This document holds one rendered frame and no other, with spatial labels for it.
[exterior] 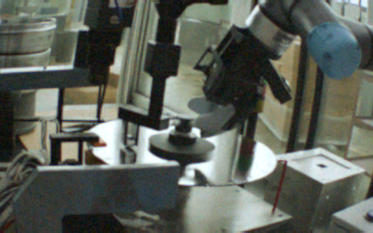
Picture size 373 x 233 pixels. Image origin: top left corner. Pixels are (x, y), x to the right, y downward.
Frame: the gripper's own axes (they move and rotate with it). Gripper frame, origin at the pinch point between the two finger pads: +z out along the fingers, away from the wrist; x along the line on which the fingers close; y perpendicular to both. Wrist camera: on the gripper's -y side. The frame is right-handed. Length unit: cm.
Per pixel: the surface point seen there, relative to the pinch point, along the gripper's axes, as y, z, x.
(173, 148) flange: 5.1, 3.5, 1.5
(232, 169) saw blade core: -1.1, -0.8, 8.5
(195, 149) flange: 1.7, 2.4, 2.0
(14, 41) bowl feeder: 28, 31, -56
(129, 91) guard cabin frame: -37, 66, -88
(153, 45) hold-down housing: 14.3, -9.9, -5.0
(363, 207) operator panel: -24.4, -8.1, 22.6
